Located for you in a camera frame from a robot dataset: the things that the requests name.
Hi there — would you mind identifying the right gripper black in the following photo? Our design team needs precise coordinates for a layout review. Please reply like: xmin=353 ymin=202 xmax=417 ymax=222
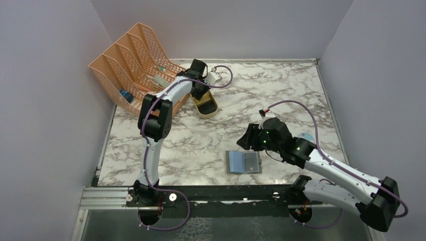
xmin=237 ymin=123 xmax=282 ymax=154

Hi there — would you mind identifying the glossy black credit card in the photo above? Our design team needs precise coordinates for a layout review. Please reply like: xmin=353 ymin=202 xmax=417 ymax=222
xmin=244 ymin=152 xmax=261 ymax=173

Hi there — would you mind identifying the grey leather card holder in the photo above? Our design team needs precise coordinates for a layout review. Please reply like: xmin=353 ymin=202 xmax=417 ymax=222
xmin=225 ymin=151 xmax=262 ymax=175

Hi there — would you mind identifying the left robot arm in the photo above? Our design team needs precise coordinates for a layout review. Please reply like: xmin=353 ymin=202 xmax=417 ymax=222
xmin=133 ymin=59 xmax=207 ymax=206

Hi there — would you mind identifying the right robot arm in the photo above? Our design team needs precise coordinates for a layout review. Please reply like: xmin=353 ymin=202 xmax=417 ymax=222
xmin=237 ymin=117 xmax=401 ymax=232

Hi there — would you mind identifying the black card in tray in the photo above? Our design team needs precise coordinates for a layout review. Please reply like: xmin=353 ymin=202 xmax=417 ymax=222
xmin=197 ymin=102 xmax=217 ymax=115

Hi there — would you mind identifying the beige oval tray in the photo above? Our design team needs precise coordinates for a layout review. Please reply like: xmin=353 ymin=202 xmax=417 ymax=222
xmin=190 ymin=91 xmax=218 ymax=119

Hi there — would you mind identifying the green capped marker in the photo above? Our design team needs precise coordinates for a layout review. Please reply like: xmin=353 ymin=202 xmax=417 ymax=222
xmin=158 ymin=66 xmax=167 ymax=73

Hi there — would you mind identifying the white tube in organizer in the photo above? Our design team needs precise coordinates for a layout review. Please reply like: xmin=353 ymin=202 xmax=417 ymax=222
xmin=148 ymin=75 xmax=170 ymax=88

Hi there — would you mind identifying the orange plastic file organizer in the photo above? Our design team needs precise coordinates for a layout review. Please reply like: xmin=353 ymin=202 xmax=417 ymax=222
xmin=89 ymin=23 xmax=184 ymax=116

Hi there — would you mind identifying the blue item in organizer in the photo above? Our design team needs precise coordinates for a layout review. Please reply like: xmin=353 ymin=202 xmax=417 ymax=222
xmin=119 ymin=89 xmax=134 ymax=103

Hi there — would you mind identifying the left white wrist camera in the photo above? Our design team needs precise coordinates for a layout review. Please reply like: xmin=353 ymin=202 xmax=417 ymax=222
xmin=204 ymin=71 xmax=222 ymax=85

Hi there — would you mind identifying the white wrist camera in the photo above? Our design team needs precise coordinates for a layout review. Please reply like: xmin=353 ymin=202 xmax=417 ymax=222
xmin=204 ymin=71 xmax=222 ymax=85
xmin=259 ymin=108 xmax=276 ymax=129

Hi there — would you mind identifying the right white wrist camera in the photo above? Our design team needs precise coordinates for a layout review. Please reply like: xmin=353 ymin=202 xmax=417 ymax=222
xmin=259 ymin=108 xmax=276 ymax=129

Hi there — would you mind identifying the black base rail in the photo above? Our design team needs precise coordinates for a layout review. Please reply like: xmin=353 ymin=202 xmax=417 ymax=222
xmin=125 ymin=184 xmax=316 ymax=222

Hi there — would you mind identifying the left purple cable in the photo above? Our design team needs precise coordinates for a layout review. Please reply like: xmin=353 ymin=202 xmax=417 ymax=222
xmin=137 ymin=65 xmax=234 ymax=232

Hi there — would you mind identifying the purple cable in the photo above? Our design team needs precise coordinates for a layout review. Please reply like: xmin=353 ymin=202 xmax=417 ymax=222
xmin=264 ymin=99 xmax=409 ymax=229
xmin=137 ymin=65 xmax=234 ymax=232

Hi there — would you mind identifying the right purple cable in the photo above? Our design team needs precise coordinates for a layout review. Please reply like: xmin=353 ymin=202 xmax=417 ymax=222
xmin=264 ymin=99 xmax=409 ymax=229

